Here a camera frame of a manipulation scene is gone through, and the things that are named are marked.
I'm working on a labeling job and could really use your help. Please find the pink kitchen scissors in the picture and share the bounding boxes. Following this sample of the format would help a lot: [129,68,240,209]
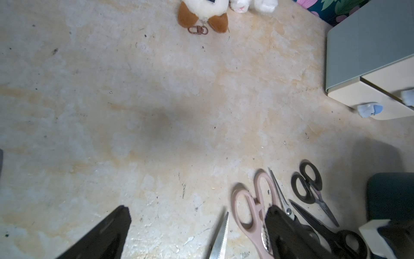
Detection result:
[231,169,280,259]

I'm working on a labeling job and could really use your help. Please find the large black scissors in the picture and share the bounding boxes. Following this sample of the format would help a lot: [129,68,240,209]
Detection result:
[290,200,368,259]

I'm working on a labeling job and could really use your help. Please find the cream kitchen scissors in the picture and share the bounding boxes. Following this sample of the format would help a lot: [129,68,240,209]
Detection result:
[209,212,229,259]

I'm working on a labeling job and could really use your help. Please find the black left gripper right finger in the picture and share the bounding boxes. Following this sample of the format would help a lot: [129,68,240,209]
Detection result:
[265,206,335,259]

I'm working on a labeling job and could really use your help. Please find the white mini drawer cabinet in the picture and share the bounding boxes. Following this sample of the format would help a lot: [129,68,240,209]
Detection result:
[325,1,414,120]

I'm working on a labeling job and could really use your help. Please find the teal plastic storage box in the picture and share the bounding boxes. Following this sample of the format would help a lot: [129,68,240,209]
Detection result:
[367,173,414,221]

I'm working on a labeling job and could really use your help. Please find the white brown plush dog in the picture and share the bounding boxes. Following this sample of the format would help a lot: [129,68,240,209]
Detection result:
[177,0,229,33]

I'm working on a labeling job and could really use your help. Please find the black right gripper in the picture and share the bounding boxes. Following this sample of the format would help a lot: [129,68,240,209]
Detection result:
[359,220,414,259]

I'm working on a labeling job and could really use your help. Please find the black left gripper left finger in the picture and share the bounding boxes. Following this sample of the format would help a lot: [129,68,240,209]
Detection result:
[58,206,132,259]

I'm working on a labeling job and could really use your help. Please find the small black scissors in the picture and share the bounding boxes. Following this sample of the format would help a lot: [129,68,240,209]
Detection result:
[268,168,320,243]

